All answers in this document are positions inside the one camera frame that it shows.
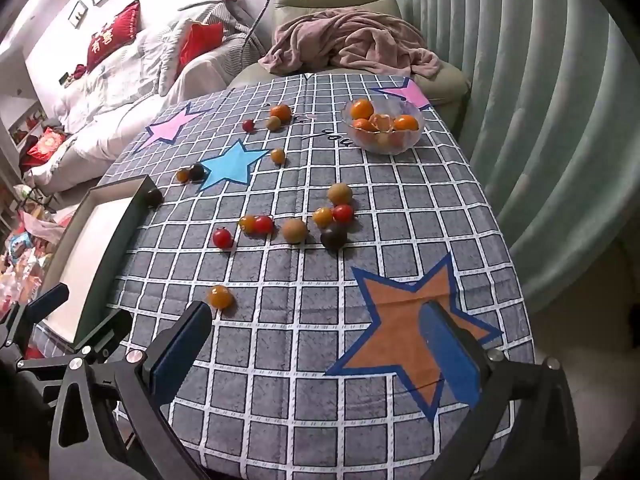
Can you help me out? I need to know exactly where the grey striped pillow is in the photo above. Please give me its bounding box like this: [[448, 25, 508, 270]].
[[159, 2, 242, 96]]

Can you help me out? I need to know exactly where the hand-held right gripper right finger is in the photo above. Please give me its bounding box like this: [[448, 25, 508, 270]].
[[419, 300, 583, 480]]

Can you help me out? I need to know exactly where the white tray with dark rim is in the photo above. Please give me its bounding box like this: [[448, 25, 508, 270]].
[[31, 175, 162, 356]]

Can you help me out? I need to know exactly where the white shelf unit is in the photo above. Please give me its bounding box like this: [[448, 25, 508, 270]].
[[0, 97, 43, 161]]

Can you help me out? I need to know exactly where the pale green curtain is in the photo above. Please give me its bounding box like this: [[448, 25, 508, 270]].
[[400, 0, 636, 311]]

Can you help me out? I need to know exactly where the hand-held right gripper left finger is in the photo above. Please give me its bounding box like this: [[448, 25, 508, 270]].
[[49, 301, 216, 480]]

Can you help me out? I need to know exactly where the red gold patterned cushion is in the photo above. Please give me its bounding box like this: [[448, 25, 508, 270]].
[[20, 127, 68, 166]]

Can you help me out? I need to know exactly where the pink blanket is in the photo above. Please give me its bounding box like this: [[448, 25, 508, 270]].
[[257, 10, 443, 81]]

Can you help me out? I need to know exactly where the flexible phone stand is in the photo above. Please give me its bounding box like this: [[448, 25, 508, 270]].
[[242, 0, 291, 68]]

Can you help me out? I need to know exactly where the small framed picture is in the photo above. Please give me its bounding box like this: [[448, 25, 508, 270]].
[[67, 0, 90, 30]]

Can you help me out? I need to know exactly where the clear glass bowl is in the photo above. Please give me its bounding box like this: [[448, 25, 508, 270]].
[[342, 97, 425, 156]]

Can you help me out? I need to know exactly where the plain red cushion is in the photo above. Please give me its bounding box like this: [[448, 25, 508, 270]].
[[177, 20, 226, 66]]

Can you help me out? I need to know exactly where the grey checked star tablecloth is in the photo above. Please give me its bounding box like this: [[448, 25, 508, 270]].
[[30, 72, 536, 480]]

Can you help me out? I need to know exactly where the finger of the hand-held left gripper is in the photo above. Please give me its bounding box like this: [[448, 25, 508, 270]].
[[27, 282, 70, 323], [74, 309, 134, 363]]

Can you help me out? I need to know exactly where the pile of snack packets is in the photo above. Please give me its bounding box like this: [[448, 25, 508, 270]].
[[0, 185, 71, 321]]

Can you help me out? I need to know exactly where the red printed cushion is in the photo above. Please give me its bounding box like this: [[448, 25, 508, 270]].
[[86, 0, 142, 71]]

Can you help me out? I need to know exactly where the white covered sofa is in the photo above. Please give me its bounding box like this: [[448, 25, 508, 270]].
[[22, 2, 261, 196]]

